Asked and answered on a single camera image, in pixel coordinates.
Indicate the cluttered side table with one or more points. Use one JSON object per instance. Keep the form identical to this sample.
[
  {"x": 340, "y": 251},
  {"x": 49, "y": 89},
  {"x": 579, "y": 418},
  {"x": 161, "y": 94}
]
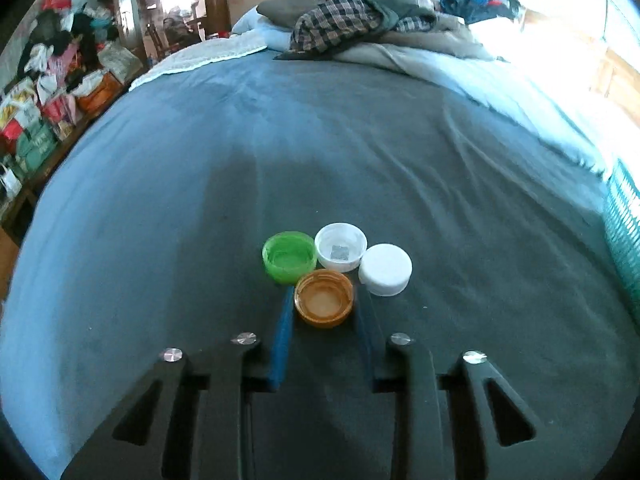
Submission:
[{"x": 62, "y": 66}]

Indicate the plaid checkered shirt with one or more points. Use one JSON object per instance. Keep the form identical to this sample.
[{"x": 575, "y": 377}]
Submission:
[{"x": 336, "y": 25}]

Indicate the white open bottle cap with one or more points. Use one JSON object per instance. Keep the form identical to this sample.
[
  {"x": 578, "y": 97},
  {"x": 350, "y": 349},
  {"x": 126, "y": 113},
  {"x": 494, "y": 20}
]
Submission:
[{"x": 340, "y": 246}]

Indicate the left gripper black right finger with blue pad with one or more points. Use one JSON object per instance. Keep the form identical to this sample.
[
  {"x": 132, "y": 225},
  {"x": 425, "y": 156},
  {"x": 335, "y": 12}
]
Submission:
[{"x": 468, "y": 423}]

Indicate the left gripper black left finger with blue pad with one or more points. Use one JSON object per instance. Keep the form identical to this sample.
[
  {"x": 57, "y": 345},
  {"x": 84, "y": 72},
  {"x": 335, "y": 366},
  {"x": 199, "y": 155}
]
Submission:
[{"x": 190, "y": 417}]

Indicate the grey-blue bed blanket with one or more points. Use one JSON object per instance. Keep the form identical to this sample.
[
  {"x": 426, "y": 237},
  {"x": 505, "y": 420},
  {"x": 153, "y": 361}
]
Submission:
[{"x": 150, "y": 236}]

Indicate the teal plastic basket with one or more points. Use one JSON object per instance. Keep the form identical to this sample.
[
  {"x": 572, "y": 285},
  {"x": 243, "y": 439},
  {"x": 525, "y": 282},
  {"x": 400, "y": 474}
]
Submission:
[{"x": 621, "y": 224}]

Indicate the green bottle cap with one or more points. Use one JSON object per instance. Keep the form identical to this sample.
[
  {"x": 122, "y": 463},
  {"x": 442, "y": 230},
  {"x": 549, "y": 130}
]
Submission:
[{"x": 288, "y": 256}]

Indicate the white closed bottle cap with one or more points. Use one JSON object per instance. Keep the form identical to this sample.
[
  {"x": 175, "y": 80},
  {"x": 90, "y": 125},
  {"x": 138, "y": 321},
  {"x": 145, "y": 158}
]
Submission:
[{"x": 385, "y": 270}]

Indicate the white duvet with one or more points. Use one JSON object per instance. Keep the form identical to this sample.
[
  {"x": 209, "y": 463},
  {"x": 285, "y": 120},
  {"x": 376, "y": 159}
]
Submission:
[{"x": 446, "y": 59}]

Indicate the orange bottle cap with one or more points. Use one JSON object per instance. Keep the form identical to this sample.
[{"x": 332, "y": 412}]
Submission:
[{"x": 324, "y": 298}]

